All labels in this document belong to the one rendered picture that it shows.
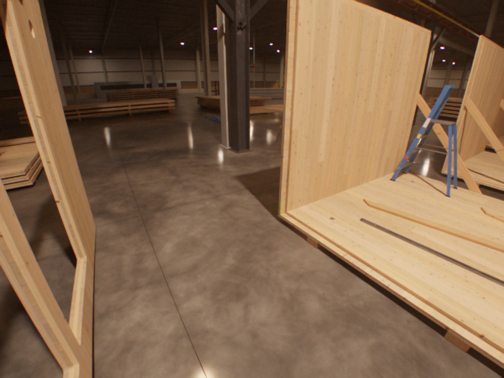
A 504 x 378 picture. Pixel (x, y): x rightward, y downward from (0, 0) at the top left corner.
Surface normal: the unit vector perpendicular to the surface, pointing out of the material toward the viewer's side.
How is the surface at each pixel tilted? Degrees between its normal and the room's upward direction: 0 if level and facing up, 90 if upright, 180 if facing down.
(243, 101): 90
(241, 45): 90
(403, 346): 0
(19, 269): 88
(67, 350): 88
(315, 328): 0
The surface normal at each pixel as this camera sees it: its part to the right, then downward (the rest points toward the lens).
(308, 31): 0.55, 0.34
